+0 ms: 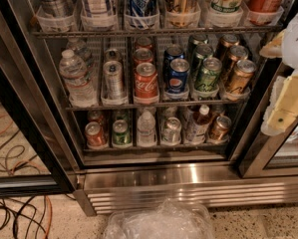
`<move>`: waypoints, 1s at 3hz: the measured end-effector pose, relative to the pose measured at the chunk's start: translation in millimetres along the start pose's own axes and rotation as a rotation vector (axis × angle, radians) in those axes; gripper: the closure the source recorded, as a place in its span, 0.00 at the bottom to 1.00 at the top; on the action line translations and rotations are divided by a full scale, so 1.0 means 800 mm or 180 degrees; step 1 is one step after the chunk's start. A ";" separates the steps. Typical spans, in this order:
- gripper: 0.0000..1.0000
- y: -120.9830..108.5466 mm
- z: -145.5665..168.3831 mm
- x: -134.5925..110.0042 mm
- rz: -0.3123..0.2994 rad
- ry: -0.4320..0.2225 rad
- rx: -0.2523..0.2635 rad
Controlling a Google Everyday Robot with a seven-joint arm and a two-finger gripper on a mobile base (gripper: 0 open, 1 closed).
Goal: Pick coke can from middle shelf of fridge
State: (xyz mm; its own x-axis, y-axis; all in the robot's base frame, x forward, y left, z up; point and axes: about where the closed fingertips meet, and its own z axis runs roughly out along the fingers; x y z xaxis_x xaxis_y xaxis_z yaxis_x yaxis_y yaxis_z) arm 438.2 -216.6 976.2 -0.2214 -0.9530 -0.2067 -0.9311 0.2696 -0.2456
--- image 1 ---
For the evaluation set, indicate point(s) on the middle gold soda can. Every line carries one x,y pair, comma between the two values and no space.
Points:
233,55

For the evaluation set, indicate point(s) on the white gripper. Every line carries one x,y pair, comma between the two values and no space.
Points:
296,42

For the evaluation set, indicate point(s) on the front gold soda can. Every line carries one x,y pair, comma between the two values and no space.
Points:
240,76

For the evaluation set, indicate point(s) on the blue pepsi can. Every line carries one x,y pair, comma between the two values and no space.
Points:
177,76
172,52

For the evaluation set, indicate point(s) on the front green soda can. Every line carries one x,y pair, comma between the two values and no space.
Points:
208,75

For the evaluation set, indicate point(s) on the rear blue pepsi can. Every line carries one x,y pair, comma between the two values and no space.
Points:
172,52

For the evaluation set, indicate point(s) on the front silver slim can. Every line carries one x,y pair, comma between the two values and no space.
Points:
114,78

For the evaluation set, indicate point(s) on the bottom shelf green can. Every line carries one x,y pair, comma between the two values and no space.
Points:
121,133

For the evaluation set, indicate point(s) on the crumpled clear plastic bag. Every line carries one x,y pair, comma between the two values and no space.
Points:
170,220

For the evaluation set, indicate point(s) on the clear water bottle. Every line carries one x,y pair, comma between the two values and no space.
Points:
81,49
77,79

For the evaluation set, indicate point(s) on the front blue pepsi can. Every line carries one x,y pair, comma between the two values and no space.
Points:
177,76

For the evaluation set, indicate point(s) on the bottom shelf red can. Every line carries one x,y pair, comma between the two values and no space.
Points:
95,134

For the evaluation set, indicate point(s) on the red coke can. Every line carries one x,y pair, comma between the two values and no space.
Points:
144,42
142,55
145,81

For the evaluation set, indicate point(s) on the rear gold soda can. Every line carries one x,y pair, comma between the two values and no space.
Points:
224,43

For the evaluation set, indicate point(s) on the bottom shelf gold can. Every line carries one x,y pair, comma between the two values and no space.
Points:
220,128

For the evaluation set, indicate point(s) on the middle green soda can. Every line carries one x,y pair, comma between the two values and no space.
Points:
201,52

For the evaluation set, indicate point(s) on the stainless steel fridge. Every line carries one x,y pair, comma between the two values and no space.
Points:
245,168

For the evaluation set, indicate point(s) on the gold soda can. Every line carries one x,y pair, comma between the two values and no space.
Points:
224,43
233,55
240,76

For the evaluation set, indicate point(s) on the front clear water bottle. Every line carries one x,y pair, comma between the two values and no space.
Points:
77,79

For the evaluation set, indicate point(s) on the bottom shelf silver can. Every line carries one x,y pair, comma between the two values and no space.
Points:
171,130

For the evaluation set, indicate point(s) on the silver slim can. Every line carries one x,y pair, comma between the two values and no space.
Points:
114,78
113,55

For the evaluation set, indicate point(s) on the rear clear water bottle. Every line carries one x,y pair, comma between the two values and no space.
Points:
81,49

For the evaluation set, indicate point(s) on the bottom shelf water bottle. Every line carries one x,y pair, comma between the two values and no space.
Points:
146,129

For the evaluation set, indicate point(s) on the bottom shelf tea bottle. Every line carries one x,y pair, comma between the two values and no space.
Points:
198,125

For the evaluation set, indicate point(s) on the rear silver slim can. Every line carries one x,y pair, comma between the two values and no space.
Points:
113,55

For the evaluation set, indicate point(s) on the rear green soda can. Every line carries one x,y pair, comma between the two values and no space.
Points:
194,40

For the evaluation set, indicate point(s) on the green soda can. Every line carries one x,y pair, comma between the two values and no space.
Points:
208,75
201,52
194,40

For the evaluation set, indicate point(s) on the glass fridge door left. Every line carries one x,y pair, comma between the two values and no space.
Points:
36,152

